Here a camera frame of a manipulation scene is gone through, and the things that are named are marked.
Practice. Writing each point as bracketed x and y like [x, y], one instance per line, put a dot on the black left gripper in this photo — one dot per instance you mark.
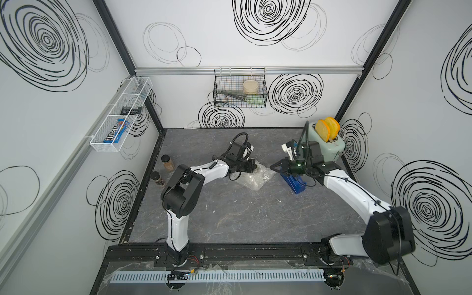
[249, 168]

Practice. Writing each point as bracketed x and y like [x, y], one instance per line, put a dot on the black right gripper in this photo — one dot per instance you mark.
[285, 163]

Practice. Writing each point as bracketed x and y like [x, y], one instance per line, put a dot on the blue tape dispenser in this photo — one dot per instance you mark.
[296, 184]

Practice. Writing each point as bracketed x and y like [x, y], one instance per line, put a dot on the clear bubble wrap sheet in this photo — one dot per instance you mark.
[256, 179]

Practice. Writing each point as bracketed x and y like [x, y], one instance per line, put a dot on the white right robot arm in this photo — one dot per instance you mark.
[389, 230]

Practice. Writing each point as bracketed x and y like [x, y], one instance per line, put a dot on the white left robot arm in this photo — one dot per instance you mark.
[181, 194]

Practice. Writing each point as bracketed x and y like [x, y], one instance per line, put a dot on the mint green toaster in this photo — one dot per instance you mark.
[332, 149]

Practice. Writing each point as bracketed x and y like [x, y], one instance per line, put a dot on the front yellow toast slice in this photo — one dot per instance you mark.
[323, 130]

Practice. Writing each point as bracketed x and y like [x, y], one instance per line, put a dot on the yellow toast slice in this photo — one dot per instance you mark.
[323, 130]
[334, 127]

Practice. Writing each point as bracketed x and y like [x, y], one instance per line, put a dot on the green item in basket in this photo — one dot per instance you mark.
[256, 100]

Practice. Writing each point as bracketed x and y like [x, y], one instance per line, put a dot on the rear yellow toast slice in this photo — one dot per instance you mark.
[334, 127]

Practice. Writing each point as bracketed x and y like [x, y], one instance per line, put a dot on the brown spice jar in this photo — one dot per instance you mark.
[167, 163]

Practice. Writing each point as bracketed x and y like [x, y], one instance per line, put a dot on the beige round container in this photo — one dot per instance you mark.
[251, 86]

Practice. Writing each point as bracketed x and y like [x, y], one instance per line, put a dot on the dark spice jar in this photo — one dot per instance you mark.
[157, 178]

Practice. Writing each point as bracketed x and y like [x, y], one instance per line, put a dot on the small black box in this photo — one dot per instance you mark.
[131, 111]

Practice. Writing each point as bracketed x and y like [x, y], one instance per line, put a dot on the blue candy packet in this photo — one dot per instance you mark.
[117, 131]

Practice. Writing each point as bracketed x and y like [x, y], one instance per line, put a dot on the black wire wall basket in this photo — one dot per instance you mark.
[228, 86]

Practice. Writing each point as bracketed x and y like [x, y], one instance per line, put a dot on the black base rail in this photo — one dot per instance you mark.
[202, 254]

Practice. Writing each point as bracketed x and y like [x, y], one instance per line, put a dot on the white slotted cable duct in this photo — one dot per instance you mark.
[216, 276]

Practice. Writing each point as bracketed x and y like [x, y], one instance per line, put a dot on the white wire wall shelf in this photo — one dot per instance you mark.
[133, 92]

